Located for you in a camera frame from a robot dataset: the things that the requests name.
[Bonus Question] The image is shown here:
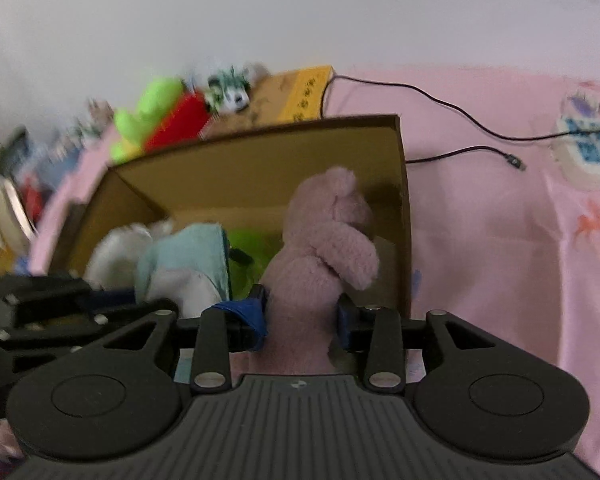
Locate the green plush toy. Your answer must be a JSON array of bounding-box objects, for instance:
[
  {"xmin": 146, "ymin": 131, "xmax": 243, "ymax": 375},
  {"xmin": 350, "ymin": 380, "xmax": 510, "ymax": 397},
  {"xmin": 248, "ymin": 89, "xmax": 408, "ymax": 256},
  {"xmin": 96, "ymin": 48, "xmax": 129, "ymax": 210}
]
[{"xmin": 227, "ymin": 229, "xmax": 283, "ymax": 300}]

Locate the red plush toy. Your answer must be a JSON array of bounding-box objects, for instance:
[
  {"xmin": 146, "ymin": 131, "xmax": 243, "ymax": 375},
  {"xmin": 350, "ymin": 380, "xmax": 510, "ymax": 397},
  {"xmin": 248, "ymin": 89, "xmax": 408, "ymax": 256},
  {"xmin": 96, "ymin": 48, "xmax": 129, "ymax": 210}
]
[{"xmin": 144, "ymin": 91, "xmax": 212, "ymax": 153}]

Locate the green yellow plush dinosaur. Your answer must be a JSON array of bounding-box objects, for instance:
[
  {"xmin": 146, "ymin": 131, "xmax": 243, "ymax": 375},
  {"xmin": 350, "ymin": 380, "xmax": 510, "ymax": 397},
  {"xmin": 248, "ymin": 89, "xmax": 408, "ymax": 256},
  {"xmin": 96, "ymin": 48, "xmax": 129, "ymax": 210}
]
[{"xmin": 110, "ymin": 77, "xmax": 185, "ymax": 164}]

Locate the pink patterned bedsheet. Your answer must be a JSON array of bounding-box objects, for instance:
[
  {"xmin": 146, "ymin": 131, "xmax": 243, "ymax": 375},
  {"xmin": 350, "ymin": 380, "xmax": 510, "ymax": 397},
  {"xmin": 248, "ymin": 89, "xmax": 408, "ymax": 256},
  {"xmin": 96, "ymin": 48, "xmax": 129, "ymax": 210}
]
[{"xmin": 29, "ymin": 67, "xmax": 600, "ymax": 474}]

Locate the brown cardboard box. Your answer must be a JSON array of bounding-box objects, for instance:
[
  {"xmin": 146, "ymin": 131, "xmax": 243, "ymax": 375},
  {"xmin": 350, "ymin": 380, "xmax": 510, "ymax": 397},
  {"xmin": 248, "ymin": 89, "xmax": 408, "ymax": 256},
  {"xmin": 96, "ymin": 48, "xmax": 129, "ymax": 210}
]
[{"xmin": 48, "ymin": 115, "xmax": 412, "ymax": 315}]

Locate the white fluffy towel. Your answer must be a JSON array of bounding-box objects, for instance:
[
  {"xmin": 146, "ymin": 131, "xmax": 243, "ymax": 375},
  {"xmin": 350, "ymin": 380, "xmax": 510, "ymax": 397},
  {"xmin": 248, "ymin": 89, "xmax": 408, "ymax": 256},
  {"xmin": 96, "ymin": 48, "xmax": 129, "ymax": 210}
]
[{"xmin": 83, "ymin": 220, "xmax": 174, "ymax": 290}]

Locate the panda plush toy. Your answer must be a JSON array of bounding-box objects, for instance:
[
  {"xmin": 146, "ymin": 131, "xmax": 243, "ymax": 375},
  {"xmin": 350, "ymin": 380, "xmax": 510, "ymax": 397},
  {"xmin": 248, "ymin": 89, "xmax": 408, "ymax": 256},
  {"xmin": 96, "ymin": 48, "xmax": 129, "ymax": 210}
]
[{"xmin": 204, "ymin": 64, "xmax": 268, "ymax": 115}]

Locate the yellow cardboard box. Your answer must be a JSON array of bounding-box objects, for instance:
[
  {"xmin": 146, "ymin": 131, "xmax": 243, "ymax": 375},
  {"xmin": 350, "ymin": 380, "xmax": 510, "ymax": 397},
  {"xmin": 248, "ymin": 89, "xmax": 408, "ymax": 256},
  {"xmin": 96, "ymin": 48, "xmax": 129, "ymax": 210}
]
[{"xmin": 201, "ymin": 65, "xmax": 334, "ymax": 139}]

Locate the white power strip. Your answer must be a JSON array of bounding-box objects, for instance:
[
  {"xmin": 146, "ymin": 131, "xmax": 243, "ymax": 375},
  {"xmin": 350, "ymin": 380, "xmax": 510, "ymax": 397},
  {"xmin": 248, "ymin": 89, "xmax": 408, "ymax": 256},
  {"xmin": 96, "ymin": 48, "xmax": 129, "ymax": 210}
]
[{"xmin": 550, "ymin": 116, "xmax": 600, "ymax": 190}]

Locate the black charging cable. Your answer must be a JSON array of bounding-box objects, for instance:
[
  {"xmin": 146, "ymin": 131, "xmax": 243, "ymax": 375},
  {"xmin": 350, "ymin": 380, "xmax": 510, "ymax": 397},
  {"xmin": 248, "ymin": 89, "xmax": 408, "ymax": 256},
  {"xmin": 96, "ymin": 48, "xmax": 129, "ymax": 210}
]
[{"xmin": 320, "ymin": 72, "xmax": 600, "ymax": 172}]

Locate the pink plush bear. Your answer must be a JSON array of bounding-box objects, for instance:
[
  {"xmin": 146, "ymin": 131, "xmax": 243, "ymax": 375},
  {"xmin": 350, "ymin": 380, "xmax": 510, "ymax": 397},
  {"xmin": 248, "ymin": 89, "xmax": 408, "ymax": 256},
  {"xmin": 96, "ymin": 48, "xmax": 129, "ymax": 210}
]
[{"xmin": 230, "ymin": 167, "xmax": 379, "ymax": 379}]

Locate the yellow white paper bag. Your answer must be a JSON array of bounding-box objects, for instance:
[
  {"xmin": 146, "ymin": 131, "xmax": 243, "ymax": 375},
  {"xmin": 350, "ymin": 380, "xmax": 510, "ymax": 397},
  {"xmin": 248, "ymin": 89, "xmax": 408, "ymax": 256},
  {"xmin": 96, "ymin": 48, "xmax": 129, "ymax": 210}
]
[{"xmin": 0, "ymin": 176, "xmax": 36, "ymax": 257}]

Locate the light blue plush cushion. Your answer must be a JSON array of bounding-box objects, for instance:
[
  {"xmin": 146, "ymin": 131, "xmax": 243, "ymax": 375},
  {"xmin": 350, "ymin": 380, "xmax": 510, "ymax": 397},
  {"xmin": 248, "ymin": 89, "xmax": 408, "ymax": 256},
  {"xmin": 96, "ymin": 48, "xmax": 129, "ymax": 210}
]
[{"xmin": 134, "ymin": 223, "xmax": 230, "ymax": 318}]

